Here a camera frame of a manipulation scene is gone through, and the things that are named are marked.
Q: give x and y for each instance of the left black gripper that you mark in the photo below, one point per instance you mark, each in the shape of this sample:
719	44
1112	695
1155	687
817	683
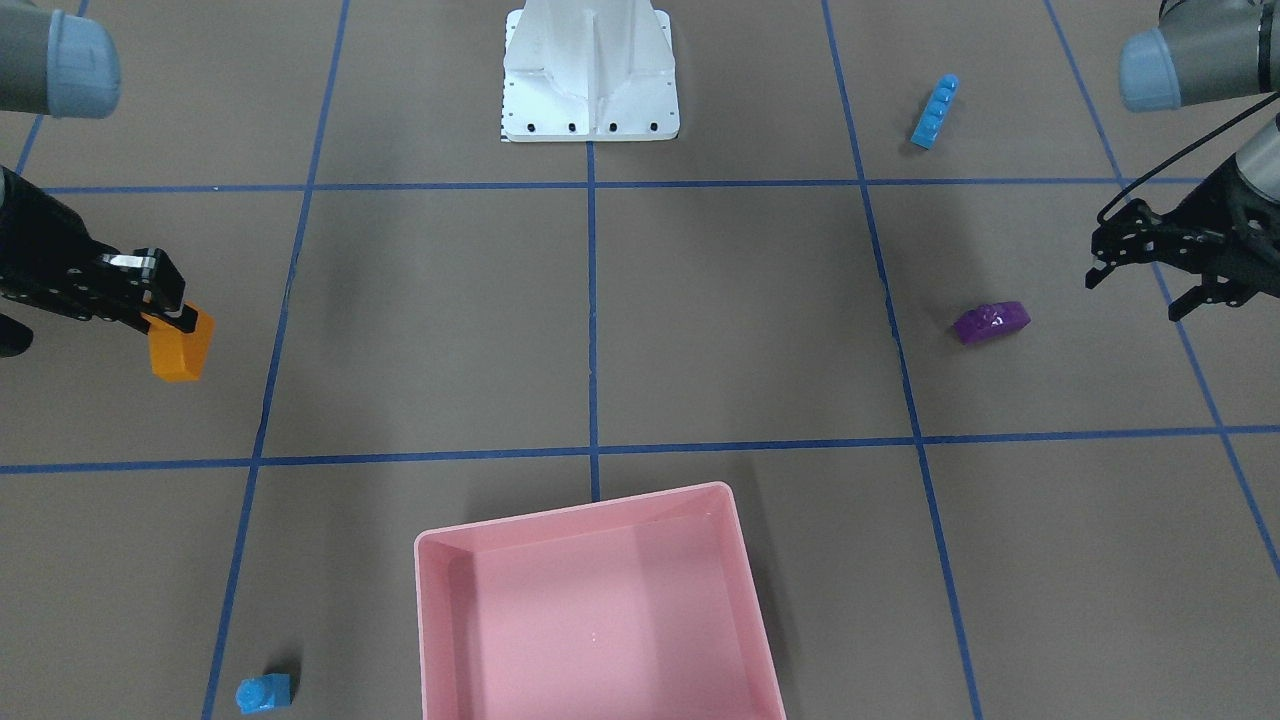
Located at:
1243	233

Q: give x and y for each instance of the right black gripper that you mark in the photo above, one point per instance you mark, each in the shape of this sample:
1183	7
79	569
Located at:
38	248

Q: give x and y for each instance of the orange block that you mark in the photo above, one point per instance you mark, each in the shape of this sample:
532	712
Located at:
176	356

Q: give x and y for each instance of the purple block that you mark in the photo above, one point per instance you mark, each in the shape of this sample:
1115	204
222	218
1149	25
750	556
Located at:
988	322

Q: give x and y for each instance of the long blue block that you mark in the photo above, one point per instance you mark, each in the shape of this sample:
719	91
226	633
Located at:
934	113

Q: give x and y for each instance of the small blue block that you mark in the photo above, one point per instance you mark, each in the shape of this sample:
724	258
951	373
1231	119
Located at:
264	693

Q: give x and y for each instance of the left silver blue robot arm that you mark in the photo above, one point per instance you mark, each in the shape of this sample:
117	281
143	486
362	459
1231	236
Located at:
1206	51

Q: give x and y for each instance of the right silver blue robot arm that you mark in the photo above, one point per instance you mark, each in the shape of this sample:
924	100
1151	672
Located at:
63	66

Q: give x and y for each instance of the pink plastic box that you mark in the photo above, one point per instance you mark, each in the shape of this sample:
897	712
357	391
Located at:
641	607

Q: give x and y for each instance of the white camera stand base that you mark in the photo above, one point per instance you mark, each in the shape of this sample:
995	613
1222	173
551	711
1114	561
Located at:
589	71

